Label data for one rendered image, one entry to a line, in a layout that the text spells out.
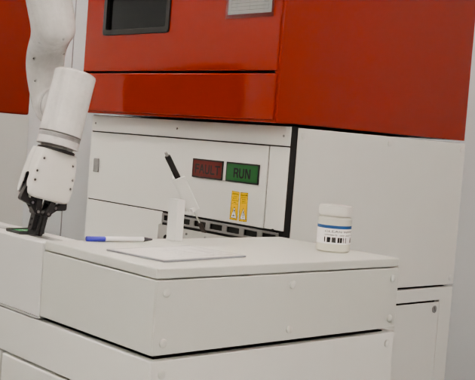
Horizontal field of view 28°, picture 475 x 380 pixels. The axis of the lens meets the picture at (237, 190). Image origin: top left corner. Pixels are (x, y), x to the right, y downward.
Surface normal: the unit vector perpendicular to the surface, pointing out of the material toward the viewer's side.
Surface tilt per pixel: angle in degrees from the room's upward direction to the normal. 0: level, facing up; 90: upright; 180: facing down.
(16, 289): 90
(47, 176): 91
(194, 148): 90
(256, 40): 90
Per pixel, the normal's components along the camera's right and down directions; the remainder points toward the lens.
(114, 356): -0.74, -0.02
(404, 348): 0.67, 0.09
